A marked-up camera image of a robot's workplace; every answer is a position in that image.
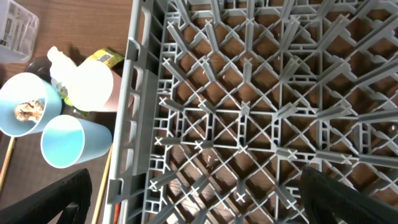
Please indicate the brown food scrap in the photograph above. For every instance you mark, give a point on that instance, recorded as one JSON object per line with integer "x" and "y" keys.
{"x": 29, "y": 111}

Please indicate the light blue cup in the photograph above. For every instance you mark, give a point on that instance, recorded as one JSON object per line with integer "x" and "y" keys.
{"x": 67, "y": 140}

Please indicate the white tissue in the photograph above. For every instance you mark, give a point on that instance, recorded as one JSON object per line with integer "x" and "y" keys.
{"x": 62, "y": 66}

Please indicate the clear plastic bin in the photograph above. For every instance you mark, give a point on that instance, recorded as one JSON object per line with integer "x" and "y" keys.
{"x": 19, "y": 28}

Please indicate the light blue bowl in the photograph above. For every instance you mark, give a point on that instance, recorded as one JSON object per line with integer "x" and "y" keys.
{"x": 22, "y": 88}

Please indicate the left wooden chopstick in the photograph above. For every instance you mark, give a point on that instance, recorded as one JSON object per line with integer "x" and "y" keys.
{"x": 7, "y": 161}

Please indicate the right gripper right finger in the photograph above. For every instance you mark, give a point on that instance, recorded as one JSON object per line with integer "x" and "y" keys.
{"x": 325, "y": 200}

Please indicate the orange carrot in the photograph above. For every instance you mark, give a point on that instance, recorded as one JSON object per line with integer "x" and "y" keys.
{"x": 117, "y": 213}

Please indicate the wooden chopstick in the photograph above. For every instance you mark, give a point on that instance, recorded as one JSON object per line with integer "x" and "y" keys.
{"x": 102, "y": 189}
{"x": 7, "y": 161}

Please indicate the pink cup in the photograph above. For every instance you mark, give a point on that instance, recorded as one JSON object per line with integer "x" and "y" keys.
{"x": 94, "y": 87}

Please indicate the yellow green snack wrapper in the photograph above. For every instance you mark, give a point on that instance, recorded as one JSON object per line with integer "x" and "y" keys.
{"x": 106, "y": 56}

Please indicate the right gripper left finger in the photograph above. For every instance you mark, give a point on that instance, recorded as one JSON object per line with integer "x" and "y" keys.
{"x": 69, "y": 197}

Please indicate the grey dishwasher rack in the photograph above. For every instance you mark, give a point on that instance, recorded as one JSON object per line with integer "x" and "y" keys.
{"x": 223, "y": 103}

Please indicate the right wooden chopstick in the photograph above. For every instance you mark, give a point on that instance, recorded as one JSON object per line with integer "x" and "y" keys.
{"x": 102, "y": 189}

